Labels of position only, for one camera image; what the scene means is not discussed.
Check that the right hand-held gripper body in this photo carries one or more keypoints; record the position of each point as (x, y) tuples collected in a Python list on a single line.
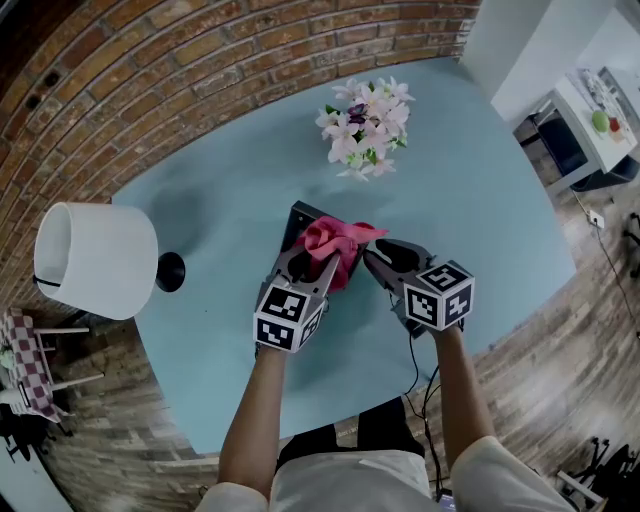
[(437, 297)]

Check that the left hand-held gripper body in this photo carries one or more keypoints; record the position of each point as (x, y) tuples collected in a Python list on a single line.
[(287, 317)]

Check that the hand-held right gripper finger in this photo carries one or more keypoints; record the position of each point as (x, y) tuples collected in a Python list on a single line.
[(390, 277), (405, 250)]

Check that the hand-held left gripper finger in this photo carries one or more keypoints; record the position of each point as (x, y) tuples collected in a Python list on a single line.
[(327, 276), (280, 266)]

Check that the pink cleaning cloth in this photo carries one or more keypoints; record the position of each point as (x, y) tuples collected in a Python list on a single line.
[(330, 240)]

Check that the person's right forearm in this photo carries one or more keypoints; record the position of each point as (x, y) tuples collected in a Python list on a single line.
[(462, 395)]

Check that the person's left forearm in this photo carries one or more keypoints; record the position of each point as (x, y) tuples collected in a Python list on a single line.
[(255, 415)]

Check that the checkered cloth stool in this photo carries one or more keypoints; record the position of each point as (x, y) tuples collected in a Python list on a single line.
[(30, 360)]

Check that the light blue table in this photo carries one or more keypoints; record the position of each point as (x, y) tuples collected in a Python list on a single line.
[(225, 165)]

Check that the pale pink flowers in vase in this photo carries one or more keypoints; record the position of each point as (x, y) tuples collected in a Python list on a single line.
[(367, 125)]

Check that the person's black trousers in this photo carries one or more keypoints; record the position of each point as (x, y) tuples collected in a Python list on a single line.
[(380, 430)]

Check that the white power strip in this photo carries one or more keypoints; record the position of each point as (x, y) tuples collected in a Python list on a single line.
[(596, 218)]

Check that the white shade table lamp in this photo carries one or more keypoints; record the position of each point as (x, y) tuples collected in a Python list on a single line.
[(100, 260)]

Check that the person's cream shirt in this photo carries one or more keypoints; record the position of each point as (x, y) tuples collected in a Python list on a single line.
[(360, 482)]

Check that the white desk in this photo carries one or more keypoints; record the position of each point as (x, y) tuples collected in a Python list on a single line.
[(595, 145)]

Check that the green apple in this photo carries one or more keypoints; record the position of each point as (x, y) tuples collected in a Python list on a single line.
[(600, 120)]

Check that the small red object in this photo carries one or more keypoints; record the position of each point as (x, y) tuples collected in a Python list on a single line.
[(614, 125)]

